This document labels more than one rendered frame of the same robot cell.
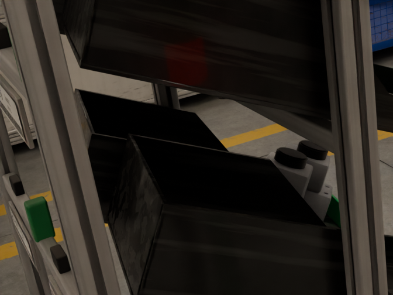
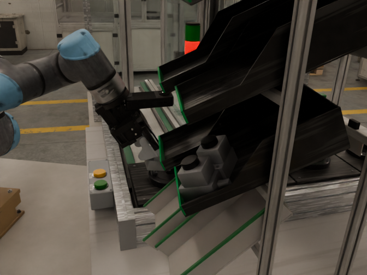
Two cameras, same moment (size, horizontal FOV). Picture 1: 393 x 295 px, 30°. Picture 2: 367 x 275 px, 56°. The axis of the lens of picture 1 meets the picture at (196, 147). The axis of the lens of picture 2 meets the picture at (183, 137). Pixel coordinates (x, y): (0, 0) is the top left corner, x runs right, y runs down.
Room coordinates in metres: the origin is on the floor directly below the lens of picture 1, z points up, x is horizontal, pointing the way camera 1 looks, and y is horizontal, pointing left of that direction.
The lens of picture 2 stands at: (1.16, -0.08, 1.53)
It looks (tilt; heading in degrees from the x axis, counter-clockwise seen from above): 24 degrees down; 185
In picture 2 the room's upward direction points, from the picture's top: 1 degrees clockwise
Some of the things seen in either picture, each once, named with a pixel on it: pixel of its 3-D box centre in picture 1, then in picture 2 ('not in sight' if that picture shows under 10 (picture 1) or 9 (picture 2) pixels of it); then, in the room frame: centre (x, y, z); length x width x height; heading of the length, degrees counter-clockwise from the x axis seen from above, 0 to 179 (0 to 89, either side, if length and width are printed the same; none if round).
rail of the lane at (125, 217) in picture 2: not in sight; (114, 158); (0.02, -0.44, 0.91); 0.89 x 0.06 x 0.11; 21
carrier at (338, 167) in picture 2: not in sight; (311, 149); (0.05, 0.27, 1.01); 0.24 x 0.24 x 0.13; 21
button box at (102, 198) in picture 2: not in sight; (100, 182); (0.22, -0.43, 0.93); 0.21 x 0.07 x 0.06; 21
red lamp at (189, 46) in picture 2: not in sight; (192, 48); (0.01, -0.16, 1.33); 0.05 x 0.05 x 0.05
